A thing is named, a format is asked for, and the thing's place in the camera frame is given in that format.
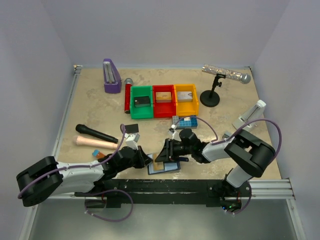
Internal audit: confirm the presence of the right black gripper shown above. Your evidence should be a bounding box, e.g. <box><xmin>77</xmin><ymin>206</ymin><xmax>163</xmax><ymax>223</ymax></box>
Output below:
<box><xmin>154</xmin><ymin>138</ymin><xmax>194</xmax><ymax>164</ymax></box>

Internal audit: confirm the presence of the navy blue card holder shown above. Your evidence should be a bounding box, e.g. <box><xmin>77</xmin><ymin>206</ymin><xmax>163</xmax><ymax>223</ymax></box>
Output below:
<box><xmin>147</xmin><ymin>153</ymin><xmax>189</xmax><ymax>175</ymax></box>

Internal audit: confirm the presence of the gold card from holder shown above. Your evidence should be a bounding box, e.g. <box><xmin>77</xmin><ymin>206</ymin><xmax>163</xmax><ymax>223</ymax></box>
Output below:
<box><xmin>152</xmin><ymin>153</ymin><xmax>165</xmax><ymax>173</ymax></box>

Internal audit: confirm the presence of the black VIP card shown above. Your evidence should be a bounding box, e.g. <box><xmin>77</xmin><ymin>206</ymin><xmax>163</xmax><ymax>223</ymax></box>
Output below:
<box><xmin>125</xmin><ymin>123</ymin><xmax>139</xmax><ymax>134</ymax></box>

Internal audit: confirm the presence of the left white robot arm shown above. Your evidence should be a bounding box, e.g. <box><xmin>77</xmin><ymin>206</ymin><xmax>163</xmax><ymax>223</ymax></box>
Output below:
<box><xmin>16</xmin><ymin>146</ymin><xmax>153</xmax><ymax>207</ymax></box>

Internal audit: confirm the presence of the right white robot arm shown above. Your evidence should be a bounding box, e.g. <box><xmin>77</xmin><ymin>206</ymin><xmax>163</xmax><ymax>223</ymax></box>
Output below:
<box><xmin>155</xmin><ymin>128</ymin><xmax>276</xmax><ymax>196</ymax></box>

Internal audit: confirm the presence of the black credit card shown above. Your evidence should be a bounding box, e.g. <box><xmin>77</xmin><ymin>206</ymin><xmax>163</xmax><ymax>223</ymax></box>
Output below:
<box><xmin>133</xmin><ymin>96</ymin><xmax>151</xmax><ymax>108</ymax></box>

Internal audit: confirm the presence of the gold credit card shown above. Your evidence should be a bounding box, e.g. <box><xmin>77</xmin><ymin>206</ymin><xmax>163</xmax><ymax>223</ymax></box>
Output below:
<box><xmin>155</xmin><ymin>91</ymin><xmax>172</xmax><ymax>103</ymax></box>

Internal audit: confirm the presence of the silver credit card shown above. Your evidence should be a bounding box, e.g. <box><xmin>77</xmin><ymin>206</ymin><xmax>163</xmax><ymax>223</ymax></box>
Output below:
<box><xmin>176</xmin><ymin>91</ymin><xmax>193</xmax><ymax>103</ymax></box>

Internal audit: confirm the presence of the blue grey lego block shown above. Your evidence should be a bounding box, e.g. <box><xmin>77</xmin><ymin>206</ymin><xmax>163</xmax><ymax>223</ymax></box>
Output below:
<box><xmin>172</xmin><ymin>115</ymin><xmax>198</xmax><ymax>130</ymax></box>

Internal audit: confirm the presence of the green plastic bin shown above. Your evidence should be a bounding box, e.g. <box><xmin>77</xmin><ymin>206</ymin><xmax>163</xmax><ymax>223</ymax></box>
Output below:
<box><xmin>130</xmin><ymin>85</ymin><xmax>154</xmax><ymax>120</ymax></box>

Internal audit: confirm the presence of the orange blue toy block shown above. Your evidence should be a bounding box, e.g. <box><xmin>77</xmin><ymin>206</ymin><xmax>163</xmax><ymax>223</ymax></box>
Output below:
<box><xmin>92</xmin><ymin>149</ymin><xmax>106</xmax><ymax>159</ymax></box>

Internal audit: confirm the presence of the yellow plastic bin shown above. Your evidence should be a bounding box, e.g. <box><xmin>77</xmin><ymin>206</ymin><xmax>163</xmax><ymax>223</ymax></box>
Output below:
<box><xmin>174</xmin><ymin>84</ymin><xmax>199</xmax><ymax>117</ymax></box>

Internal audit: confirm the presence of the red plastic bin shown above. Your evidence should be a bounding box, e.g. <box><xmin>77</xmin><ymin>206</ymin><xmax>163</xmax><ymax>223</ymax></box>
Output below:
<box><xmin>152</xmin><ymin>84</ymin><xmax>177</xmax><ymax>118</ymax></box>

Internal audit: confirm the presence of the small grey block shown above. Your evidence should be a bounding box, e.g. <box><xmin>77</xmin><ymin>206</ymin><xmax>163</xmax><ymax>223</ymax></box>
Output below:
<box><xmin>222</xmin><ymin>131</ymin><xmax>232</xmax><ymax>139</ymax></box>

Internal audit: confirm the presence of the pink microphone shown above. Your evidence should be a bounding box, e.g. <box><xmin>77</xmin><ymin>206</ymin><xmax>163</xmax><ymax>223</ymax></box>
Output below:
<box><xmin>72</xmin><ymin>135</ymin><xmax>118</xmax><ymax>150</ymax></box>

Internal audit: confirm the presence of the black microphone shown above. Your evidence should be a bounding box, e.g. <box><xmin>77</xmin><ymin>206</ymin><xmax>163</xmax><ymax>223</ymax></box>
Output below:
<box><xmin>75</xmin><ymin>124</ymin><xmax>119</xmax><ymax>144</ymax></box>

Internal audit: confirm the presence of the black microphone stand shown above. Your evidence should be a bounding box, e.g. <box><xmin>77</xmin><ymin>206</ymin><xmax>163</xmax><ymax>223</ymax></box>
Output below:
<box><xmin>200</xmin><ymin>74</ymin><xmax>226</xmax><ymax>108</ymax></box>

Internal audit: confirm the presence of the red microphone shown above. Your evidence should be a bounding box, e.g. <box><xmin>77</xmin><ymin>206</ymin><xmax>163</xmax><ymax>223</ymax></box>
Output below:
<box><xmin>124</xmin><ymin>78</ymin><xmax>134</xmax><ymax>114</ymax></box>

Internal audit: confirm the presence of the purple metronome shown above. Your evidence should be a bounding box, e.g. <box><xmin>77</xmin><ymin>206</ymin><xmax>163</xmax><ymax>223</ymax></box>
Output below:
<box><xmin>102</xmin><ymin>58</ymin><xmax>122</xmax><ymax>94</ymax></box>

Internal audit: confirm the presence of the white metronome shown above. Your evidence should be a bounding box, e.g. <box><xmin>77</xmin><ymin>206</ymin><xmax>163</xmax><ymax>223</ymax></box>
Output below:
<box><xmin>232</xmin><ymin>100</ymin><xmax>266</xmax><ymax>130</ymax></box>

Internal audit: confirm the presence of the glitter silver microphone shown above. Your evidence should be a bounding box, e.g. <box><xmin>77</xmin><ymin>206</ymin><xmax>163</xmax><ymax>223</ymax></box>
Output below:
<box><xmin>202</xmin><ymin>64</ymin><xmax>251</xmax><ymax>84</ymax></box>

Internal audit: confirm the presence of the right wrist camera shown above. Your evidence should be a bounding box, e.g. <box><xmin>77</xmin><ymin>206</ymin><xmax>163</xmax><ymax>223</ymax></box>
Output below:
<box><xmin>168</xmin><ymin>124</ymin><xmax>177</xmax><ymax>140</ymax></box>

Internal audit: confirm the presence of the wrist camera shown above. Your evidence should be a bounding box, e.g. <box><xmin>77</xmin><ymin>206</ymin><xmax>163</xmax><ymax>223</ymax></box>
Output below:
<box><xmin>168</xmin><ymin>124</ymin><xmax>177</xmax><ymax>140</ymax></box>
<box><xmin>125</xmin><ymin>133</ymin><xmax>140</xmax><ymax>150</ymax></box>

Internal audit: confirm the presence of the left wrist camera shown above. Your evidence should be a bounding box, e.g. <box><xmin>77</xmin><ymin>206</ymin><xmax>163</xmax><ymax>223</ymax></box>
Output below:
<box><xmin>125</xmin><ymin>133</ymin><xmax>140</xmax><ymax>150</ymax></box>

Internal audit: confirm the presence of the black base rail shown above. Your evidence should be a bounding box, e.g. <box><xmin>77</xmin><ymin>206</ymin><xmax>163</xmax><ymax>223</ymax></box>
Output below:
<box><xmin>97</xmin><ymin>178</ymin><xmax>241</xmax><ymax>209</ymax></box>

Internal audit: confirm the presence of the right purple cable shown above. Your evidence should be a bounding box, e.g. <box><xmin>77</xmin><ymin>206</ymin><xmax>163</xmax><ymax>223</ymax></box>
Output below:
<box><xmin>172</xmin><ymin>116</ymin><xmax>283</xmax><ymax>158</ymax></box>

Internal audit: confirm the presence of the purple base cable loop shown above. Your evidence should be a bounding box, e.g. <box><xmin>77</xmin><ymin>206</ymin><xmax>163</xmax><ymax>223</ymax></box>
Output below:
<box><xmin>84</xmin><ymin>188</ymin><xmax>136</xmax><ymax>223</ymax></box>

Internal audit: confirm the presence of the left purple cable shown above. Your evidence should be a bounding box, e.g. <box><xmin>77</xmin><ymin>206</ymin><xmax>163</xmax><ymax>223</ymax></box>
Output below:
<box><xmin>17</xmin><ymin>123</ymin><xmax>126</xmax><ymax>200</ymax></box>

